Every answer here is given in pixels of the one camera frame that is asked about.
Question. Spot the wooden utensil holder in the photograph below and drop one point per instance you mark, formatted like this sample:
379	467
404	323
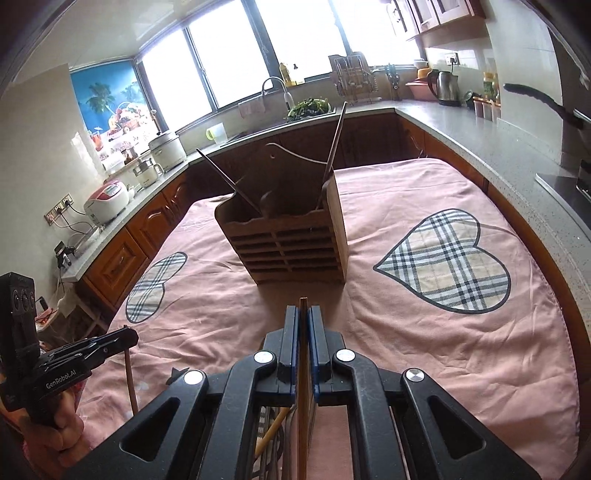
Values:
295	249

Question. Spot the pink dish cloth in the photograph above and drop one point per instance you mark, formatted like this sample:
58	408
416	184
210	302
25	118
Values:
251	108

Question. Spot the pink tablecloth with plaid hearts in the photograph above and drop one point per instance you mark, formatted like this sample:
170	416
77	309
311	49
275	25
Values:
415	360

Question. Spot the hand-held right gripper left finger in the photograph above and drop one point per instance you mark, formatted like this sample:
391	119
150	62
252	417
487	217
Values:
292	341

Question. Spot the yellow oil bottle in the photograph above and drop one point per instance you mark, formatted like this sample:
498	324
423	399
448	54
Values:
286	76

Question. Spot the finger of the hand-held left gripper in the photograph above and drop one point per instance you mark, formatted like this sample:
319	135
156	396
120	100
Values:
111	350
115	338

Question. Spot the row of seasoning jars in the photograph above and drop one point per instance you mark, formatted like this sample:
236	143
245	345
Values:
487	110

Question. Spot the wooden base cabinets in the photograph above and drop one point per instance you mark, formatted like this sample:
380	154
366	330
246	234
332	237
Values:
115	263

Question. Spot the chrome kitchen faucet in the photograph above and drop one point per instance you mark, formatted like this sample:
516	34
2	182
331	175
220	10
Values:
277	82

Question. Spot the wall socket strip with plugs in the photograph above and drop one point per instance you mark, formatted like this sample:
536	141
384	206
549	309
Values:
60	207

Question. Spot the person's left hand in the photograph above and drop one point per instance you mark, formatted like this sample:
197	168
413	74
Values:
60	436

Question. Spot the gas stove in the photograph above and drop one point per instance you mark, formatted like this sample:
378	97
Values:
565	187

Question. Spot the pale bamboo chopstick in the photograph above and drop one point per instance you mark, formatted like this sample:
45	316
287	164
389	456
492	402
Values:
272	429

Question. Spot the small white electric pot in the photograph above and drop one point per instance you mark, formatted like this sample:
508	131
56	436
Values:
145	173

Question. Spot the green leafy vegetables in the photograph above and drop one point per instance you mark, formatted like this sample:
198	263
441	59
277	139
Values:
308	108

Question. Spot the knife block with knives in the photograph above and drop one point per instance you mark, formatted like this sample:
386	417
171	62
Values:
393	83

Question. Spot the wall socket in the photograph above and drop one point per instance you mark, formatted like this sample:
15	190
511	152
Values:
452	59

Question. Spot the stainless steel electric kettle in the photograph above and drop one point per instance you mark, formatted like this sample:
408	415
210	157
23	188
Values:
445	87

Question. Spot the pink plastic basin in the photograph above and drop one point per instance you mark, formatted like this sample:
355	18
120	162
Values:
420	90

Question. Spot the brown wooden chopstick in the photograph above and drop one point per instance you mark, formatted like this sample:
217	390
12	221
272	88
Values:
130	383
226	177
303	438
333	147

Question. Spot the grey speckled countertop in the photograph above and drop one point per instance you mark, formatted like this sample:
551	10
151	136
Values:
461	134

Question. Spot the green white mug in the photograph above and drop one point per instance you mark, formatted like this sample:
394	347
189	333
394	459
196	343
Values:
217	134

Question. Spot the kitchen window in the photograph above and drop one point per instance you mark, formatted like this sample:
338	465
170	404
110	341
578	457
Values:
240	55

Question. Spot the small condiment bottle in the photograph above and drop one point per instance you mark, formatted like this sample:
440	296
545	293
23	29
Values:
298	76

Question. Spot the metal dish rack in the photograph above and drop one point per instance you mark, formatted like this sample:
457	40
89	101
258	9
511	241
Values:
353	78

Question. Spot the small black device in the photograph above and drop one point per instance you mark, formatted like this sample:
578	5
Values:
64	254

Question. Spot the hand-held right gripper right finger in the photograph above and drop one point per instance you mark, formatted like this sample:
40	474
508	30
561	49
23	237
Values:
316	350

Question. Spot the tropical fruit wall poster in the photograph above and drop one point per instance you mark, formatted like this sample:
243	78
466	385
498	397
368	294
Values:
106	97

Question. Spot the white slow cooker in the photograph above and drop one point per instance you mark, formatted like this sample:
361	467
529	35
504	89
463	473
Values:
167	150

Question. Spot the wooden wall cabinets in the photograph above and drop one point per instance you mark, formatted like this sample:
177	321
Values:
434	14

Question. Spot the red and white rice cooker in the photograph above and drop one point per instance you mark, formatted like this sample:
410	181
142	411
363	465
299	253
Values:
108	201

